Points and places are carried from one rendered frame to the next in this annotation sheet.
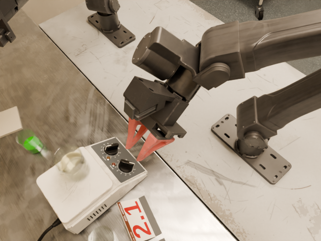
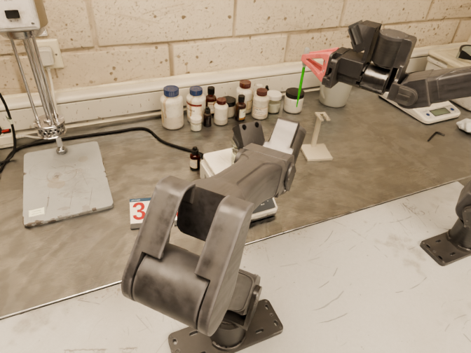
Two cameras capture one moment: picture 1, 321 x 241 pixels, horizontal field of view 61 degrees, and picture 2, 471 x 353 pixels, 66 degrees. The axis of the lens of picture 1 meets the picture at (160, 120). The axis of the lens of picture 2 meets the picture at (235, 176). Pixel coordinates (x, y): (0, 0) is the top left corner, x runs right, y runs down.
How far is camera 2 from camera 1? 0.64 m
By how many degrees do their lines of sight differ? 63
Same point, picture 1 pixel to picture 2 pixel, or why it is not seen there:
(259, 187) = (173, 322)
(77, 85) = (355, 199)
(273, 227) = (127, 314)
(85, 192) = (220, 166)
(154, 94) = (239, 128)
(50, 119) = (313, 176)
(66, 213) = (209, 155)
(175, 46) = (280, 136)
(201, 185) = not seen: hidden behind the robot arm
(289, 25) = (247, 164)
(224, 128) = (261, 313)
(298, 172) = not seen: outside the picture
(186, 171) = not seen: hidden behind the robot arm
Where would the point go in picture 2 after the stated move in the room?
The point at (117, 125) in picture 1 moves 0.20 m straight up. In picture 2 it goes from (295, 219) to (310, 153)
